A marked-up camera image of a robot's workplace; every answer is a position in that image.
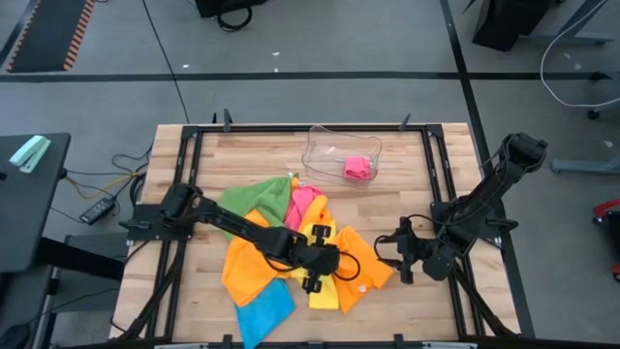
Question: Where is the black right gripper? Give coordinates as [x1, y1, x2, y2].
[384, 216, 428, 286]

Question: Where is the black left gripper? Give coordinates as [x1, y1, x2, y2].
[294, 224, 343, 295]

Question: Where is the pink microfiber towel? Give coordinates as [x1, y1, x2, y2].
[283, 183, 325, 232]
[342, 155, 373, 181]

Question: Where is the yellow microfiber towel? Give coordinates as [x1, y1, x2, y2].
[289, 217, 340, 311]

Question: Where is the blue microfiber towel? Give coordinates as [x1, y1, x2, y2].
[234, 278, 296, 349]

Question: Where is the green microfiber towel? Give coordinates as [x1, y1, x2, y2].
[219, 174, 294, 241]

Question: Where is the clear plastic bin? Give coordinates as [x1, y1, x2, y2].
[300, 124, 384, 190]

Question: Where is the grey metal desk foot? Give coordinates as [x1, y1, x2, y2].
[525, 0, 616, 48]
[550, 157, 620, 175]

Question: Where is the red and black cart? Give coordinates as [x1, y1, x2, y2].
[591, 197, 620, 283]

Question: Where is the black power adapter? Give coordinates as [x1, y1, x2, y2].
[79, 196, 116, 226]

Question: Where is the black desk base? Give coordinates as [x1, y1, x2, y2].
[0, 232, 128, 349]

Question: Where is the black cabinet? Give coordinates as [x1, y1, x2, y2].
[472, 0, 566, 52]

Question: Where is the black equipment box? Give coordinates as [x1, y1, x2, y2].
[195, 0, 268, 18]

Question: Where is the black side table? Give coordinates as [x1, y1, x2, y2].
[0, 132, 73, 275]

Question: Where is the mint green stapler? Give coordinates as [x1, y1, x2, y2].
[8, 134, 52, 175]

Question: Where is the black orange-edged floor mat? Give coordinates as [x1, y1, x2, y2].
[7, 0, 97, 74]

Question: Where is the black aluminium table frame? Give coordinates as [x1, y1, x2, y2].
[108, 109, 524, 349]

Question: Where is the yellow cable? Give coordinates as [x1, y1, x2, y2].
[65, 169, 147, 200]

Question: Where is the white floor cable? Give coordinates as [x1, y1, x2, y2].
[539, 0, 620, 109]

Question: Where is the black coiled cable loop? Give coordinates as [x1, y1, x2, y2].
[216, 4, 254, 33]

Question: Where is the thin black floor cable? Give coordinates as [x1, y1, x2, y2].
[141, 0, 191, 125]

